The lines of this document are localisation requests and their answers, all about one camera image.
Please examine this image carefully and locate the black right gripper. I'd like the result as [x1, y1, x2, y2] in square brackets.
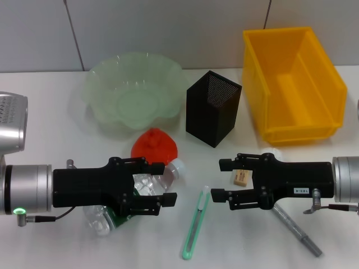
[210, 152, 336, 211]

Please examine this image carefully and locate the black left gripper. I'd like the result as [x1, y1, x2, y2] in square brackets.
[52, 156, 178, 218]

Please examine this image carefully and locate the orange fruit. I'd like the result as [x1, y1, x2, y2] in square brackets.
[130, 128, 180, 166]

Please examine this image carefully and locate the white paper ball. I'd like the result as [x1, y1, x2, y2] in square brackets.
[262, 147, 283, 157]

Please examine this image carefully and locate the clear water bottle green label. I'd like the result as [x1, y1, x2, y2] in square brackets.
[84, 158, 187, 238]

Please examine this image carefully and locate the beige eraser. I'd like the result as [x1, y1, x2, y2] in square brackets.
[233, 169, 250, 186]

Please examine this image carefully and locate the green utility knife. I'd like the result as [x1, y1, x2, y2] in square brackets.
[181, 184, 211, 260]

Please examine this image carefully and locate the black mesh pen holder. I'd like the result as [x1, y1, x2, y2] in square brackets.
[185, 70, 243, 149]

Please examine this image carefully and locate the grey pen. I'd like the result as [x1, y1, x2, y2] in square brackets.
[273, 203, 323, 257]

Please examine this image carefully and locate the pale green wavy fruit bowl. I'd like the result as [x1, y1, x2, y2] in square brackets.
[82, 52, 189, 132]

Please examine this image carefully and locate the yellow plastic bin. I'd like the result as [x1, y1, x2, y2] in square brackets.
[242, 26, 348, 147]

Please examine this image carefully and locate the right gripper cable with plug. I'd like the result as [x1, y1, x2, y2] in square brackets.
[303, 189, 359, 215]

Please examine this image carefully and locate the gripper cable with plug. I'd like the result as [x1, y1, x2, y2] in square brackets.
[16, 206, 85, 227]
[303, 189, 359, 215]

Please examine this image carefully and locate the left gripper cable with plug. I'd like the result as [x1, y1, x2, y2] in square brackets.
[16, 206, 85, 227]

